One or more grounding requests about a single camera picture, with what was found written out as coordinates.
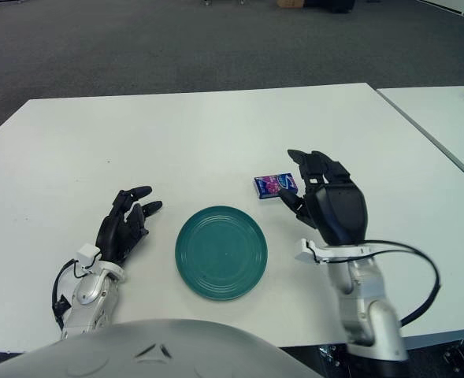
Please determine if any blue purple gum pack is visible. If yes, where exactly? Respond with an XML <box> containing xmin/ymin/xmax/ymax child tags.
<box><xmin>254</xmin><ymin>172</ymin><xmax>299</xmax><ymax>201</ymax></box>

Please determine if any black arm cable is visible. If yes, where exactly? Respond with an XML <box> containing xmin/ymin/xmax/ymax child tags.
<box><xmin>51</xmin><ymin>258</ymin><xmax>79</xmax><ymax>328</ymax></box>
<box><xmin>317</xmin><ymin>239</ymin><xmax>441</xmax><ymax>328</ymax></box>

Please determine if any metal table frame base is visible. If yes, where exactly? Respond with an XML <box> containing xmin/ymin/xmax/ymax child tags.
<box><xmin>442</xmin><ymin>338</ymin><xmax>464</xmax><ymax>371</ymax></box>
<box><xmin>317</xmin><ymin>344</ymin><xmax>347</xmax><ymax>367</ymax></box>

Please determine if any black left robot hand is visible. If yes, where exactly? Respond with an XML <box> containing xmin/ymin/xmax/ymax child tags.
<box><xmin>95</xmin><ymin>185</ymin><xmax>164</xmax><ymax>265</ymax></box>

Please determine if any teal green round plate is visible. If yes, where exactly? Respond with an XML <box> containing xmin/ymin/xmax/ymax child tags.
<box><xmin>175</xmin><ymin>205</ymin><xmax>269</xmax><ymax>302</ymax></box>

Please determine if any silver robot torso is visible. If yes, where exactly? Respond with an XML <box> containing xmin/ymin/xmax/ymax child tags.
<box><xmin>0</xmin><ymin>317</ymin><xmax>327</xmax><ymax>378</ymax></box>

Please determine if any black background furniture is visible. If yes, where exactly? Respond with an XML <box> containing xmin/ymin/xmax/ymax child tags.
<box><xmin>304</xmin><ymin>0</ymin><xmax>357</xmax><ymax>9</ymax></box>

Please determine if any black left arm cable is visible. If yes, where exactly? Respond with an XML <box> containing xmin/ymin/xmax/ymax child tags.
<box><xmin>51</xmin><ymin>258</ymin><xmax>79</xmax><ymax>328</ymax></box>

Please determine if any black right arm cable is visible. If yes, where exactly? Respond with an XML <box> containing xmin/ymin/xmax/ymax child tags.
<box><xmin>317</xmin><ymin>239</ymin><xmax>441</xmax><ymax>328</ymax></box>

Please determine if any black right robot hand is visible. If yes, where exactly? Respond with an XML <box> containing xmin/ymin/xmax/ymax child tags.
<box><xmin>280</xmin><ymin>148</ymin><xmax>369</xmax><ymax>247</ymax></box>

